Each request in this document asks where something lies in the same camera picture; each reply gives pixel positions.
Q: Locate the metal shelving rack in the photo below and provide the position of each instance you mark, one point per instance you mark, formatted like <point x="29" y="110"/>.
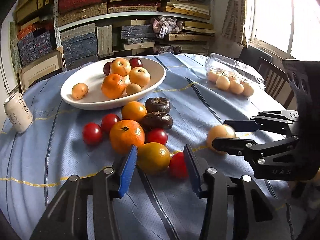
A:
<point x="150" y="15"/>

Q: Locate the wooden chair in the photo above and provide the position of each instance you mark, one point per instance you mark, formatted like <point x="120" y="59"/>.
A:
<point x="272" y="77"/>

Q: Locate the orange patterned boxes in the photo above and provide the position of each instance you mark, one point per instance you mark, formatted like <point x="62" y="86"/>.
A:
<point x="25" y="31"/>

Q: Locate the white plate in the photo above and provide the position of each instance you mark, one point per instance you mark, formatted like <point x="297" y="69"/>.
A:
<point x="92" y="80"/>

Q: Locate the mandarin orange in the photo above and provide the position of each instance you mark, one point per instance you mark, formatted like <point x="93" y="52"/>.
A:
<point x="127" y="136"/>
<point x="113" y="85"/>

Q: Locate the red tomato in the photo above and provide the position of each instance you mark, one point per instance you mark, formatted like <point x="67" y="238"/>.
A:
<point x="92" y="133"/>
<point x="156" y="136"/>
<point x="178" y="165"/>
<point x="110" y="122"/>

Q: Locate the stack of yellow wooden boxes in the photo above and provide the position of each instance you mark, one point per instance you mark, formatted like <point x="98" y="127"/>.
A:
<point x="190" y="8"/>

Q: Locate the cardboard framed panel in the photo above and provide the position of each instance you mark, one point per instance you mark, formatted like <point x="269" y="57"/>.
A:
<point x="40" y="70"/>

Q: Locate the stack of dark blue boxes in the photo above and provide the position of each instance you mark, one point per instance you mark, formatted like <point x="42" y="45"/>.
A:
<point x="80" y="48"/>
<point x="137" y="33"/>

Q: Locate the dark red plum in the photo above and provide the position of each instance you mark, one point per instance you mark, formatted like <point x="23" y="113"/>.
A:
<point x="135" y="62"/>
<point x="107" y="68"/>

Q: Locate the green-orange tomato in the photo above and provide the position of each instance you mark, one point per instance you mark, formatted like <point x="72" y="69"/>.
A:
<point x="153" y="158"/>

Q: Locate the bright window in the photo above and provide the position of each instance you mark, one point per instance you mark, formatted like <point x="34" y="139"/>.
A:
<point x="280" y="17"/>

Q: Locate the row of tan woven boxes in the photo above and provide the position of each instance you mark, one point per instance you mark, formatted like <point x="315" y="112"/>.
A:
<point x="82" y="15"/>

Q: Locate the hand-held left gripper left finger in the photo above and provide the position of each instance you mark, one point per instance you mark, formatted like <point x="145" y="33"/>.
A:
<point x="128" y="172"/>

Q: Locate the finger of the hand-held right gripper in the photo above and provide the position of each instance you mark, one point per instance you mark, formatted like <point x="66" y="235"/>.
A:
<point x="232" y="145"/>
<point x="240" y="125"/>

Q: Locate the stack of blue floral boxes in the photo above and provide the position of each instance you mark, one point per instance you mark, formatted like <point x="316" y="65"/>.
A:
<point x="35" y="47"/>

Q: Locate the beige patterned curtain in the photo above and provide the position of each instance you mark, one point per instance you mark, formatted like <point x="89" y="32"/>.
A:
<point x="233" y="12"/>

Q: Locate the clear plastic box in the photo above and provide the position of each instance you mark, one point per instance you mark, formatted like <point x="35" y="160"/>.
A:
<point x="225" y="62"/>

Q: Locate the beige woven upright box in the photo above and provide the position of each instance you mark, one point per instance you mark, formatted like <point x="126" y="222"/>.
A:
<point x="105" y="41"/>

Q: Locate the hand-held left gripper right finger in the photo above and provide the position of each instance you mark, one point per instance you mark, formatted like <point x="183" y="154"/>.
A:
<point x="193" y="172"/>

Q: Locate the orange tomato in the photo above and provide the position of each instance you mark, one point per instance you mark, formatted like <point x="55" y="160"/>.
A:
<point x="134" y="111"/>

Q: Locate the dark water chestnut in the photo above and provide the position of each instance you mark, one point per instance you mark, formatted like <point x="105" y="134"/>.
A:
<point x="157" y="105"/>
<point x="157" y="120"/>

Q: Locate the white drink can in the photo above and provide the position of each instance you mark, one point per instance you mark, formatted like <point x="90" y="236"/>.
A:
<point x="18" y="112"/>

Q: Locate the crumpled cloth on shelf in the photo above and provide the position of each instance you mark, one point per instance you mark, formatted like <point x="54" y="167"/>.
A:
<point x="166" y="26"/>

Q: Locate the green marbled panel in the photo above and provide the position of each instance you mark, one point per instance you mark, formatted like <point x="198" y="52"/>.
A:
<point x="15" y="50"/>

